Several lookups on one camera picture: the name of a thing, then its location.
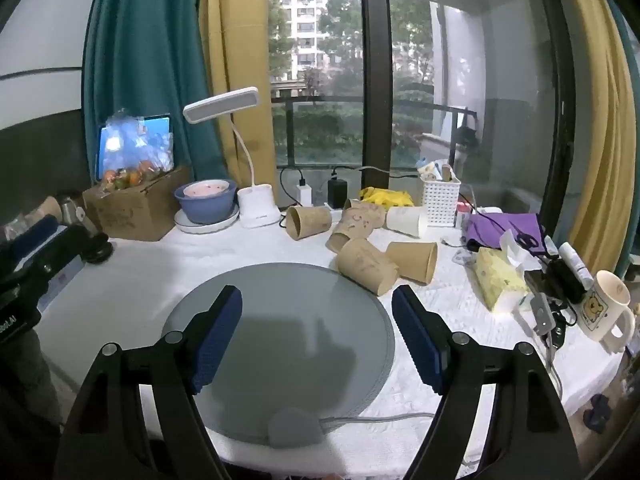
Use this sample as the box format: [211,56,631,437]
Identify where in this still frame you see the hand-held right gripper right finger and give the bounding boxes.
[391,285,583,480]

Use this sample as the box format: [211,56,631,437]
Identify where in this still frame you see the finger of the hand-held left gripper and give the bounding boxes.
[27,222,117,286]
[7,214,65,261]

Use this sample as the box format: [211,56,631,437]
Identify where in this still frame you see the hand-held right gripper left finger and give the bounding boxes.
[52,285,243,480]

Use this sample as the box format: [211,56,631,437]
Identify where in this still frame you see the white paper cup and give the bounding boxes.
[386,206,429,238]

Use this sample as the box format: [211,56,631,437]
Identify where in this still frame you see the scribbled brown paper cup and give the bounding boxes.
[326,201,388,253]

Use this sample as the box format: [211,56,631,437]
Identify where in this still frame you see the silver metal bottle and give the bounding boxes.
[57,195,90,233]

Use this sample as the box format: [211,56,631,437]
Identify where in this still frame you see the pale flat box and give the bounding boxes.
[37,255,90,317]

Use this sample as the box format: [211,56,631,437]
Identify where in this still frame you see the cardboard box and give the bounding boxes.
[82,165,193,242]

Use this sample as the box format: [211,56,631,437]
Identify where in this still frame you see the grey round mat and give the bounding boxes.
[161,261,396,443]

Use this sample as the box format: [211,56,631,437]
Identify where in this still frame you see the white quilted tablecloth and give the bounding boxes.
[37,207,622,467]

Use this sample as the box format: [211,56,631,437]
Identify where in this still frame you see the plastic bag of oranges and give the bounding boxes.
[97,109,176,193]

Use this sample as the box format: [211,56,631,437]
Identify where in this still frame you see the yellow tissue pack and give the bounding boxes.
[472,230,543,313]

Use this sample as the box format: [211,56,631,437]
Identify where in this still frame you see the tablet with lit screen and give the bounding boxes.
[95,114,175,182]

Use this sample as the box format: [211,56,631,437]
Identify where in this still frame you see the white plate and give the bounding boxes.
[174,205,241,235]

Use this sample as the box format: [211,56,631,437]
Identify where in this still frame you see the grey key fob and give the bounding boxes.
[530,292,557,336]

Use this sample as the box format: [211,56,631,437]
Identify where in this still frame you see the blue bowl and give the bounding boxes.
[174,178,238,225]

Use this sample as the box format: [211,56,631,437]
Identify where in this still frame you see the purple cloth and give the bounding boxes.
[465,211,547,253]

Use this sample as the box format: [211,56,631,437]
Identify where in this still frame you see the white desk lamp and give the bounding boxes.
[182,86,282,229]

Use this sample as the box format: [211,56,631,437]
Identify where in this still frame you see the white plastic basket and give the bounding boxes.
[421,175,462,225]

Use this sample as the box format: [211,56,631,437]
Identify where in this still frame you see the yellow cloth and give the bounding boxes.
[359,186,416,209]

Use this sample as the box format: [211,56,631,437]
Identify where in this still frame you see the black device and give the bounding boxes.
[542,257,587,306]

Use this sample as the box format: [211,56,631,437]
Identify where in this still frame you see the black charger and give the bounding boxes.
[327,178,348,209]

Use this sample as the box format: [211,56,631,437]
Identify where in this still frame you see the white tube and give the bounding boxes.
[557,241,594,286]

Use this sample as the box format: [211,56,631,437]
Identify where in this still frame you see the white bear mug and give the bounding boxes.
[577,270,636,356]

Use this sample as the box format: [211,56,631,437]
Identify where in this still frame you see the blue slippers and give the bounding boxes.
[582,394,612,434]

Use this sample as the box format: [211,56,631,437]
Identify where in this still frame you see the black balcony railing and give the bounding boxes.
[271,95,482,171]

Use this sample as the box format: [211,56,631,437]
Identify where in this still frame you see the yellow curtain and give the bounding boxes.
[556,0,640,281]
[200,0,277,212]

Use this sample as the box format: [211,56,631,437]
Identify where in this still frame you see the black cable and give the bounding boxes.
[278,165,307,209]

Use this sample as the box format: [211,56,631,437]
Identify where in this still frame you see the white cable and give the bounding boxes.
[332,164,422,182]

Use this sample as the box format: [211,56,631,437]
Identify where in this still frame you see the black window post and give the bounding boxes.
[358,0,397,181]

